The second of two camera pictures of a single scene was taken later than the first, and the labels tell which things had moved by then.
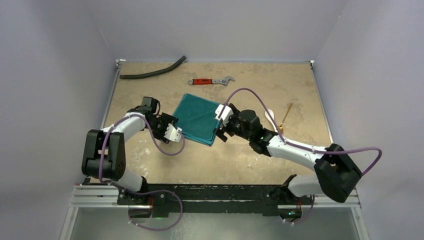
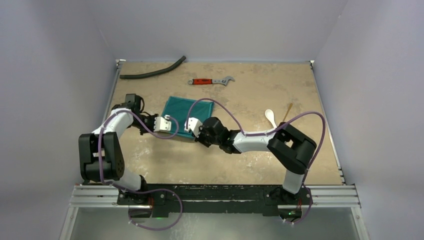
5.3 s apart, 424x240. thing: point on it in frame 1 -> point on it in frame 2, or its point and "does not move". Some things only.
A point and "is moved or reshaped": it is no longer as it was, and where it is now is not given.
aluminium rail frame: [102, 179] does not move
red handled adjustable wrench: [223, 81] does not move
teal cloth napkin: [196, 116] is moved or reshaped
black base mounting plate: [211, 199] does not move
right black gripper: [227, 123] -> [202, 132]
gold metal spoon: [280, 127] does not move
